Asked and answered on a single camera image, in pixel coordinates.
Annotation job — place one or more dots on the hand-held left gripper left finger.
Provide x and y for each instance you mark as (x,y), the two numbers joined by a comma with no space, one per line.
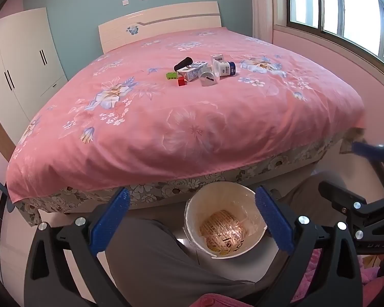
(110,222)

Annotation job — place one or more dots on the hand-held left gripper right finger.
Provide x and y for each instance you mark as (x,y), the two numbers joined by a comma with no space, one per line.
(273,220)

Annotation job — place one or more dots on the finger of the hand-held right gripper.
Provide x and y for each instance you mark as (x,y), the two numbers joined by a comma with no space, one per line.
(337,195)
(363,149)

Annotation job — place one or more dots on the white paper bowl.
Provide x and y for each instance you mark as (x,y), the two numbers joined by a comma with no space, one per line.
(195,217)

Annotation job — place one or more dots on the clear plastic cup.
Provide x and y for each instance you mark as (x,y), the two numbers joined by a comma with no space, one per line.
(208,77)

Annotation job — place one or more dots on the white milk carton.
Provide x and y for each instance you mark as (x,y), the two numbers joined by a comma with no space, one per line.
(192,70)

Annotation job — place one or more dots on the crumpled printed wrapper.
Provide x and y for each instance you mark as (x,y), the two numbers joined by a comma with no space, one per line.
(222,230)

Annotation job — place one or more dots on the grey trousers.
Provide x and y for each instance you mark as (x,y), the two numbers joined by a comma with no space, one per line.
(160,262)

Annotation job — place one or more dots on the grey floral bed sheet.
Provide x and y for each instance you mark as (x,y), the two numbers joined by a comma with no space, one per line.
(166,190)

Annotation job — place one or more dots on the window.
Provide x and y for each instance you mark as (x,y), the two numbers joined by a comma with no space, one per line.
(345,9)

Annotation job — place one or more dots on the red cube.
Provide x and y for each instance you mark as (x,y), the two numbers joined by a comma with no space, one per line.
(181,81)

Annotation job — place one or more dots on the small green open box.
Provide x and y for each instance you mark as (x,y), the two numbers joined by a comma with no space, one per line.
(172,76)

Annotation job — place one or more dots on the white bottle with blue cap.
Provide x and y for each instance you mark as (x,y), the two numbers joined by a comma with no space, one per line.
(226,68)

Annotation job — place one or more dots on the black cylinder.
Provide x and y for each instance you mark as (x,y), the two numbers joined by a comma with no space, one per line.
(182,64)

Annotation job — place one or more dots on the pale curtain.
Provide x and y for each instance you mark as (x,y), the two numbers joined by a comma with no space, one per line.
(260,6)

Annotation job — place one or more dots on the white wardrobe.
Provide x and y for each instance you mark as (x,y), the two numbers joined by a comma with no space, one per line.
(22,57)

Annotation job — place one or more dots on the cream bed headboard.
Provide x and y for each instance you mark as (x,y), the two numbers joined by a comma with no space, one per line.
(166,22)

